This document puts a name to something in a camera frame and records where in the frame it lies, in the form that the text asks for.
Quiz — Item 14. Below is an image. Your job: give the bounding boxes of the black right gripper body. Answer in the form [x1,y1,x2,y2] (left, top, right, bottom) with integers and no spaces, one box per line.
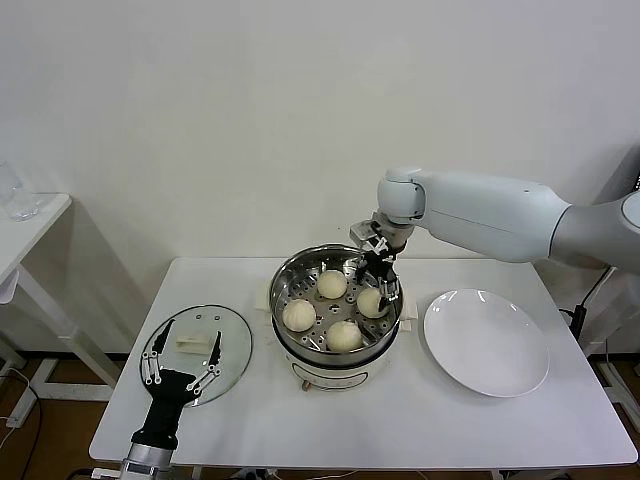
[361,248,400,285]

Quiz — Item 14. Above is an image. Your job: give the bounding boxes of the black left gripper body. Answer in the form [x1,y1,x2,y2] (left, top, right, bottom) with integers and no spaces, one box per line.
[129,368,205,447]

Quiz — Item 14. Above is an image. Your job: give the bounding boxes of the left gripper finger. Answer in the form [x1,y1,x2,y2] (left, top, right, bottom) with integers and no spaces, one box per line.
[140,319,177,386]
[186,330,225,395]

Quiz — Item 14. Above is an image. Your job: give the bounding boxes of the white steamed baozi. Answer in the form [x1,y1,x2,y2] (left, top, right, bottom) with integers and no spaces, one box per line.
[317,269,348,300]
[326,320,364,353]
[282,299,317,333]
[356,288,386,319]

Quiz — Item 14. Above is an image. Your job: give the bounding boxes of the glass lid with white handle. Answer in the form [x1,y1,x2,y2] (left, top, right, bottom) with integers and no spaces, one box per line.
[139,304,255,404]

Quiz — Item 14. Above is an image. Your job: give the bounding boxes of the perforated stainless steamer basket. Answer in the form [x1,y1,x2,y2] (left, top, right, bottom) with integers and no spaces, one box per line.
[269,243,404,366]

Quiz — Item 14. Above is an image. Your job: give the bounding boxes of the white electric cooker base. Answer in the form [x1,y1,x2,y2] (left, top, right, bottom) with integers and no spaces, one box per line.
[254,287,419,394]

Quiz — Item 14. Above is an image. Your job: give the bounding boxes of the white round plate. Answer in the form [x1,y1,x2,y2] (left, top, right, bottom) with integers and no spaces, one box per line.
[423,288,550,399]

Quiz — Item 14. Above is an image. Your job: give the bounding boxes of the white side table with glassware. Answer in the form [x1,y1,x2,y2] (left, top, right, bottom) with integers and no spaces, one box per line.
[0,192,126,404]

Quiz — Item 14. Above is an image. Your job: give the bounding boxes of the clear glass bowl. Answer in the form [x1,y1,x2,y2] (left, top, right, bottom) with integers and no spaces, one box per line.
[8,192,42,222]

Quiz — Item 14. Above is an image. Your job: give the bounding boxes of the tall clear glass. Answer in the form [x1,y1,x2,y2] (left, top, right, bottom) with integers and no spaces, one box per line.
[0,159,25,205]

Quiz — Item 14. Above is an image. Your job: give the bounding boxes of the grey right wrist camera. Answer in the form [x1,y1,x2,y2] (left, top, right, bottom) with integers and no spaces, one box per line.
[349,221,389,251]

